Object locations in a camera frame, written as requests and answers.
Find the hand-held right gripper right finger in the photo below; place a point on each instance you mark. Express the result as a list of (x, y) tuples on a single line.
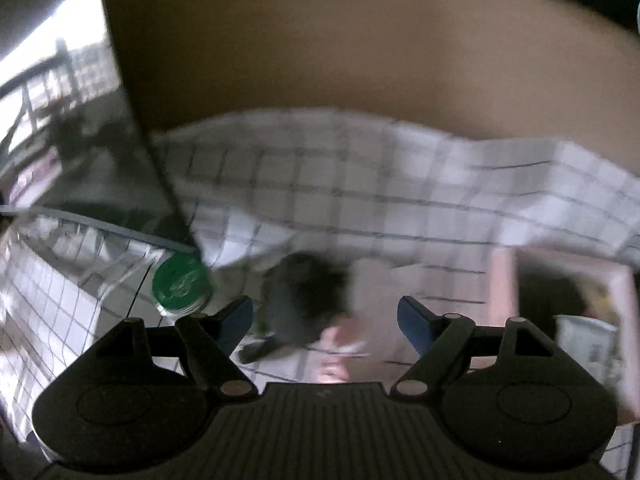
[(415, 322)]

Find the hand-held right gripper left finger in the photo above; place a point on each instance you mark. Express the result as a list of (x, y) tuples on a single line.
[(235, 322)]

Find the dark fuzzy cloth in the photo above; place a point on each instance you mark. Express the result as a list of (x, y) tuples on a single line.
[(300, 290)]

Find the pink plush toy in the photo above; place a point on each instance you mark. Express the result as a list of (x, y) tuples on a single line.
[(340, 345)]

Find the pink cardboard box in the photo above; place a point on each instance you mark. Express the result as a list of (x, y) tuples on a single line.
[(502, 290)]

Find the green round lid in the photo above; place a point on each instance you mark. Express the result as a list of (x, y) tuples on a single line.
[(180, 282)]

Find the black grid white tablecloth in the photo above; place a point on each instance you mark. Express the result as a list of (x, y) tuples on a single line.
[(350, 185)]

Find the mirror panel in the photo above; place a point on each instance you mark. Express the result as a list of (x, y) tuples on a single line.
[(75, 135)]

